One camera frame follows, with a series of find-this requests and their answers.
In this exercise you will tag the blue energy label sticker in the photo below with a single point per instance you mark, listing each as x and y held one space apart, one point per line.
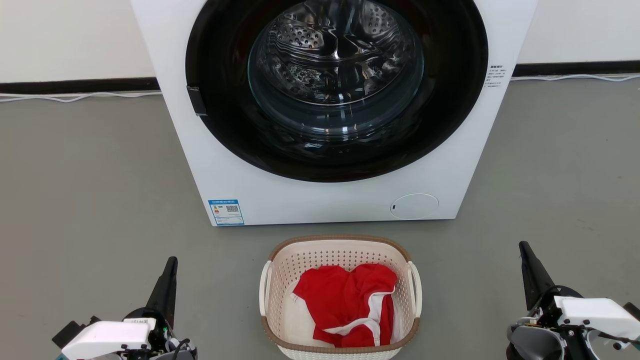
226 212

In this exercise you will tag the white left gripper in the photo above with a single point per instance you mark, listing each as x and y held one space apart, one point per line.
107 337

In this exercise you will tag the round white filter cover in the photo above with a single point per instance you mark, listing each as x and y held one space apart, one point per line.
414 206

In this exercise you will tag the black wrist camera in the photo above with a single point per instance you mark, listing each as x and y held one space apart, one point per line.
70 332
633 310

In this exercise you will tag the red garment white trim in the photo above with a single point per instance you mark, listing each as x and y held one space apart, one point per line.
335 300

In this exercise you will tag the black baseboard strip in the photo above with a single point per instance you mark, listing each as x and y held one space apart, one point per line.
75 86
575 68

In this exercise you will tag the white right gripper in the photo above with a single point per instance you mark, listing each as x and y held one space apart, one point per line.
595 312

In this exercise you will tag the white perforated laundry basket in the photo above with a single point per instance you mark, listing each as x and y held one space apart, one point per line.
300 260

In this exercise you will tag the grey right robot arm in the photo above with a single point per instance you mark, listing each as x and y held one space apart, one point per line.
532 345

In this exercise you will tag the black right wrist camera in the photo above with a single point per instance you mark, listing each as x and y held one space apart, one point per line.
633 310

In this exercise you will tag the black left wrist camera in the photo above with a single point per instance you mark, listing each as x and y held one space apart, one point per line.
70 332

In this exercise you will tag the black round washer door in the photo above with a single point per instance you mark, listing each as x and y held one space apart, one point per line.
450 100

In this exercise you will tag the small text sticker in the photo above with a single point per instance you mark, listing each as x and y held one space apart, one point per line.
495 76

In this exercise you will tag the steel washer drum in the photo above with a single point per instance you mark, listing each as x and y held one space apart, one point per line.
310 35

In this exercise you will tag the white front-load washing machine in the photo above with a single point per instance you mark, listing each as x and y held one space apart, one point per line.
225 175

